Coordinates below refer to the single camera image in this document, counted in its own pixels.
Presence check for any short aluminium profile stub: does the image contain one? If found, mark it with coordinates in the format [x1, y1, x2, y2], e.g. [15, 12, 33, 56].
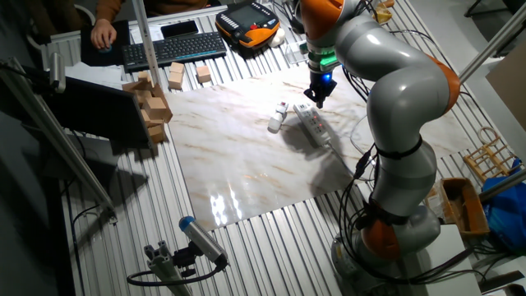
[143, 240, 194, 296]

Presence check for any marble pattern mat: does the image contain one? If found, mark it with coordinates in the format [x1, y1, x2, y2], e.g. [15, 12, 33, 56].
[164, 63, 473, 232]

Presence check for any white paper stack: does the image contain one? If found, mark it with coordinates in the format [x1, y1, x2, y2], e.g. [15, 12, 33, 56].
[64, 61, 124, 90]

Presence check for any white power strip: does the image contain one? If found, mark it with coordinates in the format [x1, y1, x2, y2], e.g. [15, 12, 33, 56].
[292, 102, 332, 147]

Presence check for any large black spool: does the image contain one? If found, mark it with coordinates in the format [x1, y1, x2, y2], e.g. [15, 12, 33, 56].
[287, 0, 307, 35]

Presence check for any person's torso brown sweater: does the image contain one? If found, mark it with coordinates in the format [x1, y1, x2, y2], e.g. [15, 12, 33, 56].
[143, 0, 210, 16]

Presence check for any grey camera with blue cap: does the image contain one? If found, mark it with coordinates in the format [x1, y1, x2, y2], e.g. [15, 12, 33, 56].
[178, 215, 229, 266]

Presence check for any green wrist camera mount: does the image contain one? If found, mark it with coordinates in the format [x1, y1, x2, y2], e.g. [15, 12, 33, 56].
[306, 44, 342, 74]

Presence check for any black smartphone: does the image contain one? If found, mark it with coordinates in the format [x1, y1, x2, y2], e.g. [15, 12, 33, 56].
[160, 20, 200, 39]

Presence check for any black camera cable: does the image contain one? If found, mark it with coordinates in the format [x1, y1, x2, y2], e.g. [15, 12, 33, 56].
[126, 262, 227, 288]

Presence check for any black mouse pad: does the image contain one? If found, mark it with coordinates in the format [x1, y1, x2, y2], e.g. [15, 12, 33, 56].
[80, 20, 132, 67]

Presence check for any black camera clamp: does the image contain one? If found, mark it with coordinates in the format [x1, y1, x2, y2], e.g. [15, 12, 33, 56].
[172, 242, 199, 279]

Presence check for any thin aluminium post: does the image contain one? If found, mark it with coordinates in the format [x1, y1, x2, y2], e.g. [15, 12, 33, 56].
[131, 0, 162, 87]

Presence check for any blue bag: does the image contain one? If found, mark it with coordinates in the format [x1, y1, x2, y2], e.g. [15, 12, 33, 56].
[481, 158, 526, 252]

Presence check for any brown cardboard sheet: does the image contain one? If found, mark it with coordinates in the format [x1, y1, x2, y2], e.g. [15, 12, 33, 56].
[485, 40, 526, 132]

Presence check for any brown tray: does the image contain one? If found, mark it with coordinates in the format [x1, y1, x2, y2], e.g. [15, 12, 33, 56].
[425, 177, 491, 236]

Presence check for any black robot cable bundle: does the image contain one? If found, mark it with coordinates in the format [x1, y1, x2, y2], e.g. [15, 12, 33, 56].
[336, 0, 494, 287]

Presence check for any clear plastic box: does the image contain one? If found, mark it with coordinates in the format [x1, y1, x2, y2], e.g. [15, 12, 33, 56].
[284, 39, 309, 66]

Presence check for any wooden rack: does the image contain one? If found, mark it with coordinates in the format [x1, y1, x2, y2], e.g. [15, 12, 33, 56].
[463, 126, 523, 184]

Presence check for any person's hand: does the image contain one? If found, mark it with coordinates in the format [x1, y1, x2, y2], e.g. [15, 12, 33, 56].
[90, 18, 118, 51]

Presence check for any small white plug adapter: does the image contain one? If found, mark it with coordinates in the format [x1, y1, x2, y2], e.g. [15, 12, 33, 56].
[267, 100, 290, 133]

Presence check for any forearm in brown sleeve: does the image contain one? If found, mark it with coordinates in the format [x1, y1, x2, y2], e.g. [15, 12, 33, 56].
[95, 0, 124, 24]

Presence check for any black keyboard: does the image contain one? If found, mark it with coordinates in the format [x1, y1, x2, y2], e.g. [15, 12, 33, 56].
[122, 31, 228, 73]

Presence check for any white power strip cable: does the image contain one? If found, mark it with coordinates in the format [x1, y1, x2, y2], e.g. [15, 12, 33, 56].
[326, 114, 377, 182]

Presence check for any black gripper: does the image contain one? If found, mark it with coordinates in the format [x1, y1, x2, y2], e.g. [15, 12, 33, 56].
[303, 72, 338, 109]

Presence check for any orange black teach pendant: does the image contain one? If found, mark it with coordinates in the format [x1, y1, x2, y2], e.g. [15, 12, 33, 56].
[215, 1, 281, 50]

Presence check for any white round toy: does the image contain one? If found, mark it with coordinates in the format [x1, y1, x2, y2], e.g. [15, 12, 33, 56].
[267, 27, 287, 49]

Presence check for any black monitor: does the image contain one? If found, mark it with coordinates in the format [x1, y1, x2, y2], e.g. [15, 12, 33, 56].
[43, 76, 155, 151]

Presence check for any yellow toy food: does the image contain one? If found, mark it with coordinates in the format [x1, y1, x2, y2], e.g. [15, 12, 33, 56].
[371, 0, 395, 25]

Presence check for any aluminium frame bar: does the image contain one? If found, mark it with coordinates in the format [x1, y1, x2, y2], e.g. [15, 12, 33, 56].
[478, 168, 526, 203]
[459, 2, 526, 83]

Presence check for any grey camera on frame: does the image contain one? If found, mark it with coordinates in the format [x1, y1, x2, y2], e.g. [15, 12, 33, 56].
[48, 51, 67, 95]

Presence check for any long aluminium frame beam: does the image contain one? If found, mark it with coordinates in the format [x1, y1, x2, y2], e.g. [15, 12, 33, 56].
[0, 57, 118, 225]

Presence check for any white paper sheet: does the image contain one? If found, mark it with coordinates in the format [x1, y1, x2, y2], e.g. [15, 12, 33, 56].
[130, 25, 165, 44]

